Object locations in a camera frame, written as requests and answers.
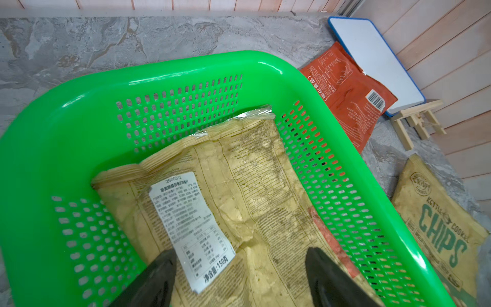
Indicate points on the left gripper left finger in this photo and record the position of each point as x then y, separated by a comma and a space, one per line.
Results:
154, 286

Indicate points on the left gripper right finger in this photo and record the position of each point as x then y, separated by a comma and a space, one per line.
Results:
330, 286

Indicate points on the tan olive chips bag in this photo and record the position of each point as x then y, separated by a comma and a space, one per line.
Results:
228, 201

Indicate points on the tan kettle chips bag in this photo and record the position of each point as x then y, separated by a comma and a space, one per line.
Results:
448, 236

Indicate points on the red chips bag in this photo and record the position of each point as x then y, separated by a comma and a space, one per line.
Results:
355, 99

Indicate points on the green plastic basket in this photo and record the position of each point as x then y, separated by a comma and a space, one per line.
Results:
61, 246

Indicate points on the small wooden easel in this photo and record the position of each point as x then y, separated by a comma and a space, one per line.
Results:
418, 117

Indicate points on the blue framed whiteboard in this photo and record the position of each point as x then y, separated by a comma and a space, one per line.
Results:
365, 44

